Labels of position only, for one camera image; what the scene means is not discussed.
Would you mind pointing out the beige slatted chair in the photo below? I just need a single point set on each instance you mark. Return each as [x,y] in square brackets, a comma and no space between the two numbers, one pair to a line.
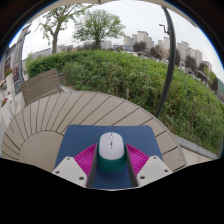
[41,86]

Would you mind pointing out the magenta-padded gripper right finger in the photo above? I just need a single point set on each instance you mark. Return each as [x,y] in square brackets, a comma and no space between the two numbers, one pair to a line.
[137,159]

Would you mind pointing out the round leafy green tree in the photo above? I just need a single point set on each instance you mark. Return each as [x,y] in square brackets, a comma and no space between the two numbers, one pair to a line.
[98,26]

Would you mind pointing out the black curved umbrella pole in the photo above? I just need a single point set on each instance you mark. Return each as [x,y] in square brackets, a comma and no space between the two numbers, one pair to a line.
[171,56]

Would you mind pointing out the beige umbrella canopy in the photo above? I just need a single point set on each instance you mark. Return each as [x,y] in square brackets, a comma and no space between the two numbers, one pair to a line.
[110,1]

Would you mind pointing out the dark blue mouse pad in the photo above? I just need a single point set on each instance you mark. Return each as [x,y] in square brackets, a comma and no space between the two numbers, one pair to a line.
[80,140]

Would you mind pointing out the sparse-leaved tree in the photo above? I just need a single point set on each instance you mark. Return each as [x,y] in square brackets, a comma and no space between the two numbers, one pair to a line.
[56,28]

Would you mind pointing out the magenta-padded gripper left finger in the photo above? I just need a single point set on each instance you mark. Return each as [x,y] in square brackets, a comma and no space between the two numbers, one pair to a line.
[85,159]

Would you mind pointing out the white and teal computer mouse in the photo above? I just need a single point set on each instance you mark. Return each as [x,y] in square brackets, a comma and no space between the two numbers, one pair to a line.
[111,150]

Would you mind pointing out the group of apartment buildings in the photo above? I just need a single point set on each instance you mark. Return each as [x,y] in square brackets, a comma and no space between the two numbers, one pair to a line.
[160,43]

